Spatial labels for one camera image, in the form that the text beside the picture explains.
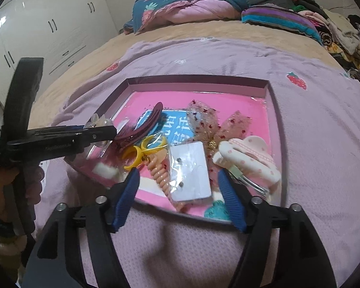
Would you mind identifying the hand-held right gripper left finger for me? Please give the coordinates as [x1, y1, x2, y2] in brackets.
[21, 168, 141, 288]

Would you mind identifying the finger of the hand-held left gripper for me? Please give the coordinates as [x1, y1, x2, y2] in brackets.
[63, 125, 118, 157]
[33, 124, 90, 138]

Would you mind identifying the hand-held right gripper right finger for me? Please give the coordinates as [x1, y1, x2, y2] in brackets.
[217, 169, 338, 288]

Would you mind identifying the clear flower hair claw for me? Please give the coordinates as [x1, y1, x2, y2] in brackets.
[84, 113, 116, 149]

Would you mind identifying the orange spiral hair tie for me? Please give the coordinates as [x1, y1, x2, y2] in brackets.
[146, 152, 187, 214]

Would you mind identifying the yellow hair clip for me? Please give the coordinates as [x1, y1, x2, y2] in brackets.
[121, 135, 169, 170]

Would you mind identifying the white polka-dot hair clip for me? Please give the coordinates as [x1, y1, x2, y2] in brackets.
[213, 136, 282, 200]

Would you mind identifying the earring card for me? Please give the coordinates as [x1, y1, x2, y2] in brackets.
[167, 141, 214, 204]

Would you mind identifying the maroon hair claw clip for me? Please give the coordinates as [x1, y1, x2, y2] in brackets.
[114, 102, 166, 148]

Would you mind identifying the shallow grey cardboard box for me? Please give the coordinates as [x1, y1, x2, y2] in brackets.
[64, 74, 289, 226]

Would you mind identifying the person's left forearm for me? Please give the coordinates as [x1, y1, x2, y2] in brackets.
[0, 210, 24, 276]

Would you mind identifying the pink tulle bow hair clip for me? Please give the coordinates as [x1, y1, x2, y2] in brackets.
[187, 99, 256, 157]

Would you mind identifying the white wardrobe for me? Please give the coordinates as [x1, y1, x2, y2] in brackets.
[0, 0, 121, 110]

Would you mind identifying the purple strawberry print blanket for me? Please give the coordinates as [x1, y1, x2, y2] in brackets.
[27, 37, 360, 288]

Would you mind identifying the pink book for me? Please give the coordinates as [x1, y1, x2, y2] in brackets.
[78, 91, 272, 223]

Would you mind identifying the beige bed sheet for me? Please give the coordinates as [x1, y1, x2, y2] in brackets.
[27, 18, 348, 126]

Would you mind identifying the dark blue floral quilt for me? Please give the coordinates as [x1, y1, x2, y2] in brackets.
[123, 0, 253, 35]

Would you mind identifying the striped purple teal pillow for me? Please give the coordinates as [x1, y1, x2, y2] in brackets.
[241, 4, 324, 46]

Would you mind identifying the pile of clothes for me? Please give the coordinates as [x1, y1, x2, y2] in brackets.
[289, 0, 360, 96]

